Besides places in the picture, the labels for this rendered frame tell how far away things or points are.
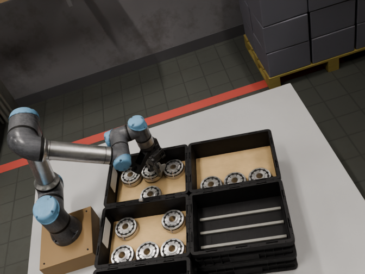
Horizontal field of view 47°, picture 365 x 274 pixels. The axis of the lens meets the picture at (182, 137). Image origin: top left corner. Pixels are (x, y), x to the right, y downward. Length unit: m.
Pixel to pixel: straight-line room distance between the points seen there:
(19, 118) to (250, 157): 1.04
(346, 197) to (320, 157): 0.25
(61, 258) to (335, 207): 1.26
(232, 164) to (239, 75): 1.93
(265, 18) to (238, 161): 1.48
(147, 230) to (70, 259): 0.38
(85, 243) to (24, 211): 1.58
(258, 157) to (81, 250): 0.93
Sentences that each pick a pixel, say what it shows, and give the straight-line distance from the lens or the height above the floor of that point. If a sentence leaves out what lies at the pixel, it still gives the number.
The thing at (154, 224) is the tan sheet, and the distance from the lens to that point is 1.94.
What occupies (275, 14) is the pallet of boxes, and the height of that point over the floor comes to 0.68.
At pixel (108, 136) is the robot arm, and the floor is 1.19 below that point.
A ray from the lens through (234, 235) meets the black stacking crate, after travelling 1.81.
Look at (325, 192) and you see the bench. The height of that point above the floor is 0.70.
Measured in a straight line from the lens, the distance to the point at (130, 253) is 1.87.
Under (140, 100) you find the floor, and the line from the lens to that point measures 3.95.
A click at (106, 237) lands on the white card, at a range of 1.92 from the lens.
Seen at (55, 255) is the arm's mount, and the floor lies 0.79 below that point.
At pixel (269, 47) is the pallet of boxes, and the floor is 0.42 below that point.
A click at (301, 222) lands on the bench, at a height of 0.70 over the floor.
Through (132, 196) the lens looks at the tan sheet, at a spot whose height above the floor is 0.83.
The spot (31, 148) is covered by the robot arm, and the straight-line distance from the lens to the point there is 1.69.
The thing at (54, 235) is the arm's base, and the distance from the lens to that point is 2.08.
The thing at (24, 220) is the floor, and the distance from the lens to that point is 3.53.
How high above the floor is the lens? 2.37
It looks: 43 degrees down
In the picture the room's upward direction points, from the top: 20 degrees counter-clockwise
